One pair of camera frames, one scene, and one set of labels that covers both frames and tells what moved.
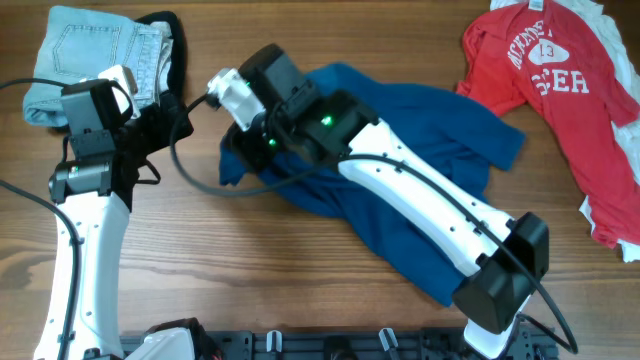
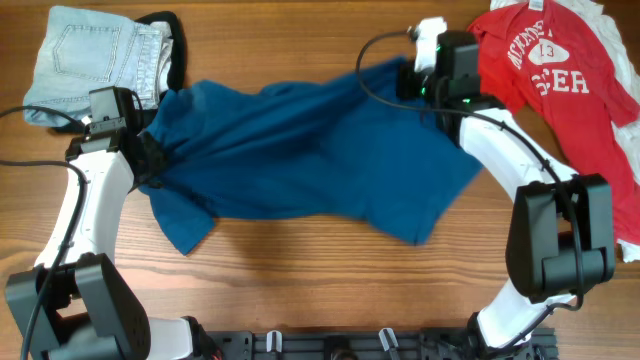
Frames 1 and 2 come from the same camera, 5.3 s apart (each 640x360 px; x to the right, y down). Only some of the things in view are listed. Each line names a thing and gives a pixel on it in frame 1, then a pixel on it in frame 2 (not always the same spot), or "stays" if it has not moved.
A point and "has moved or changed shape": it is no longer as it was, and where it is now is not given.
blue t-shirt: (462, 143) has moved or changed shape
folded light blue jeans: (79, 44) stays
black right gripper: (259, 156) to (406, 87)
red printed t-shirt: (551, 57) stays
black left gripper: (164, 134) to (157, 156)
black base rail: (353, 344) stays
